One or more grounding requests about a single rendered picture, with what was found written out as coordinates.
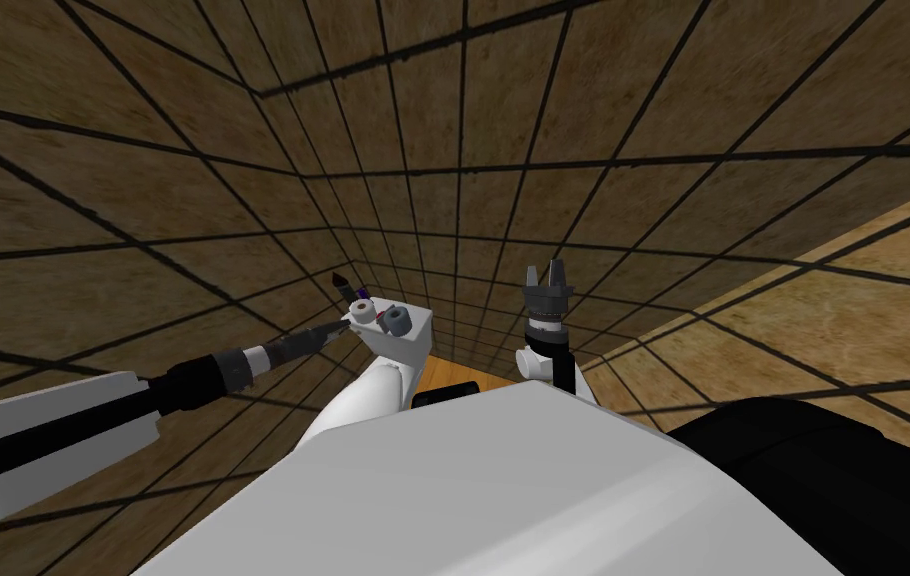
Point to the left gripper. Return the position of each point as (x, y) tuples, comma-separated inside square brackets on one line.
[(295, 346)]

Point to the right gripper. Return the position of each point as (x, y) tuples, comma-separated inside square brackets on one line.
[(547, 302)]

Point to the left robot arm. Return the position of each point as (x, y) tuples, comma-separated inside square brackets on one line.
[(63, 432)]

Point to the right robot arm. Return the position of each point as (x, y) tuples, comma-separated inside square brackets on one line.
[(823, 496)]

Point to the black pointed stick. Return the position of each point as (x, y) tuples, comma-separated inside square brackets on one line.
[(340, 282)]

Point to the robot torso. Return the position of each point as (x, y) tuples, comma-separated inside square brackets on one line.
[(463, 496)]

